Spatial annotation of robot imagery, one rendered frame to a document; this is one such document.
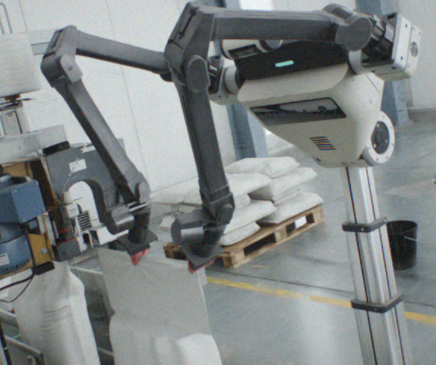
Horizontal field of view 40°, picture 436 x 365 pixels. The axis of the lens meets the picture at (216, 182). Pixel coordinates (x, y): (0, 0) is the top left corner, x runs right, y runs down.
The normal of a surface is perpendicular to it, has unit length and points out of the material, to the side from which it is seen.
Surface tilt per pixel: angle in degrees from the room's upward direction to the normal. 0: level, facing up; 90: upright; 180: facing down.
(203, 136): 117
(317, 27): 112
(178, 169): 90
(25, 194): 90
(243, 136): 90
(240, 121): 90
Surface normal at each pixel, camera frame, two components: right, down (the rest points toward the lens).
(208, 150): 0.42, 0.52
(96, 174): 0.66, 0.00
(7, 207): -0.39, 0.25
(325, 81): -0.62, -0.56
